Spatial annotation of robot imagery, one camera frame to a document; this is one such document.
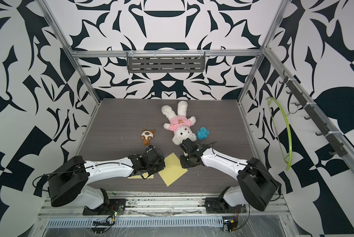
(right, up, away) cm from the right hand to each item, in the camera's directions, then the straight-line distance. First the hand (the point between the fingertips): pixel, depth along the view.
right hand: (183, 161), depth 86 cm
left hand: (-9, 0, -1) cm, 9 cm away
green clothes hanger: (+45, +6, -18) cm, 49 cm away
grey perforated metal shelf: (-11, +60, +7) cm, 61 cm away
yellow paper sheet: (-18, -2, -16) cm, 25 cm away
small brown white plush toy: (-23, +13, +10) cm, 29 cm away
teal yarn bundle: (+13, +14, +13) cm, 23 cm away
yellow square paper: (-6, -6, +2) cm, 8 cm away
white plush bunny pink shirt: (-2, +21, +10) cm, 23 cm away
